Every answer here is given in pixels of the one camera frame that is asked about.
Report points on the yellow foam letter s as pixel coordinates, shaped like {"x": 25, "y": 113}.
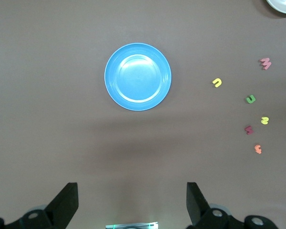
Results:
{"x": 265, "y": 120}

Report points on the orange foam digit three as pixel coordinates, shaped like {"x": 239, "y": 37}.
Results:
{"x": 258, "y": 149}

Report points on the pink foam letter w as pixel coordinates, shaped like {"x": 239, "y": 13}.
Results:
{"x": 267, "y": 64}

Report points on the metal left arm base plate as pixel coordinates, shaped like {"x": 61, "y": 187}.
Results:
{"x": 133, "y": 225}

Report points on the brown table cover sheet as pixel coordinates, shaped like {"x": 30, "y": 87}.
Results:
{"x": 50, "y": 143}

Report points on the blue plate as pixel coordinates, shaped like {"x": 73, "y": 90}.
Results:
{"x": 138, "y": 78}

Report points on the beige plate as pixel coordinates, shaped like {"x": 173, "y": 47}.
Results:
{"x": 283, "y": 6}

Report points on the yellow foam letter u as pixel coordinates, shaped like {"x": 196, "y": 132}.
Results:
{"x": 219, "y": 81}

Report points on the green foam letter u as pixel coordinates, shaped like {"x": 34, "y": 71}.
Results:
{"x": 249, "y": 100}

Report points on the dark red foam letter m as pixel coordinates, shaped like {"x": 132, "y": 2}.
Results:
{"x": 249, "y": 130}

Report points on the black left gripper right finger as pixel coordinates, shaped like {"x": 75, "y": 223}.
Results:
{"x": 197, "y": 207}

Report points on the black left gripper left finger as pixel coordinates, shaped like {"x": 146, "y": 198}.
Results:
{"x": 66, "y": 202}

